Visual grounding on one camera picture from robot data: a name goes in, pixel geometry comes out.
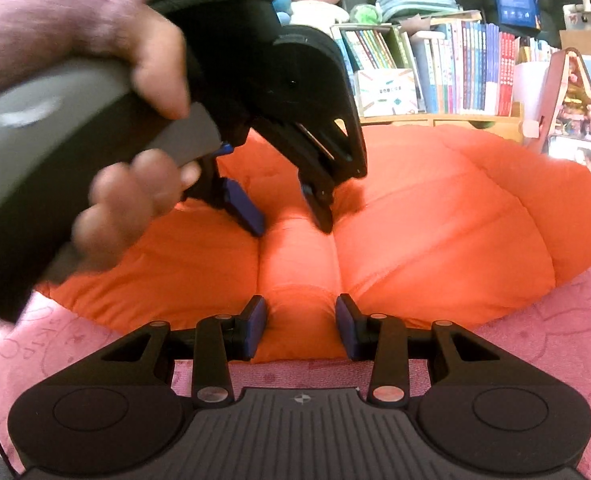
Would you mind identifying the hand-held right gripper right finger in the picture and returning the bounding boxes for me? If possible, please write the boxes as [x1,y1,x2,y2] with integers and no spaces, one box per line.
[335,293,531,407]

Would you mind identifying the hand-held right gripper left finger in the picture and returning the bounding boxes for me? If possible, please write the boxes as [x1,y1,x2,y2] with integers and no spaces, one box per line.
[66,294,269,407]

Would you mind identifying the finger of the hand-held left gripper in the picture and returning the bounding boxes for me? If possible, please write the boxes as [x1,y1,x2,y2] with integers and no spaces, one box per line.
[298,170,336,234]
[183,142,267,238]

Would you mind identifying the orange down jacket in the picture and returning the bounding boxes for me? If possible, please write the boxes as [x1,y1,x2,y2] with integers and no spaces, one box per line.
[33,124,591,363]

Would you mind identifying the person's left forearm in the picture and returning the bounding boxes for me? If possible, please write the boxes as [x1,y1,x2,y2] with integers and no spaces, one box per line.
[0,0,154,106]

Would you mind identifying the person's left hand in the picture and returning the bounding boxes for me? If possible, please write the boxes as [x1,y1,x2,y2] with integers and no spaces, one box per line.
[70,7,202,271]

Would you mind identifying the colourful patterned box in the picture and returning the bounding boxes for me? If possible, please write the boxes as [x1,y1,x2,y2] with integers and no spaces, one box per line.
[354,67,420,118]

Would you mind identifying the green round toy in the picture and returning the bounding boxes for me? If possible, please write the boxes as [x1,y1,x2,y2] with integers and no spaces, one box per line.
[349,4,379,26]

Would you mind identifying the folded teal cloth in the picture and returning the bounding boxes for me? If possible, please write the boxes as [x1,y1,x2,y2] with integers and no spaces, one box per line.
[377,0,461,23]

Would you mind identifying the wooden drawer organiser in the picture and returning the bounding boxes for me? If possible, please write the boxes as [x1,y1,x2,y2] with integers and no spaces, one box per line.
[359,114,526,143]

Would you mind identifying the row of pink blue books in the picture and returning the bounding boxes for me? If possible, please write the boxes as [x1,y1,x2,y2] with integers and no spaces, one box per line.
[410,19,561,117]

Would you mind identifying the pink printed blanket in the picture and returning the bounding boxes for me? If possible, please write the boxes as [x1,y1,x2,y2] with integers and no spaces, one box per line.
[0,180,591,480]

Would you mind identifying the white paper sheet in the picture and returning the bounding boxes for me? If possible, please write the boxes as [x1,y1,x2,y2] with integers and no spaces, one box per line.
[512,61,552,133]

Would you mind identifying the smartphone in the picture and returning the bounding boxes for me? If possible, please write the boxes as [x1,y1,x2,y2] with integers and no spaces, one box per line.
[547,135,591,187]

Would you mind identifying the pink miniature house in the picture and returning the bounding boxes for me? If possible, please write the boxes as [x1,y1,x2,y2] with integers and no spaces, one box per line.
[523,47,591,186]

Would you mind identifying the cardboard box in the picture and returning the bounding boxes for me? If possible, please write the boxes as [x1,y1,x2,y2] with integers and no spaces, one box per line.
[559,29,591,58]

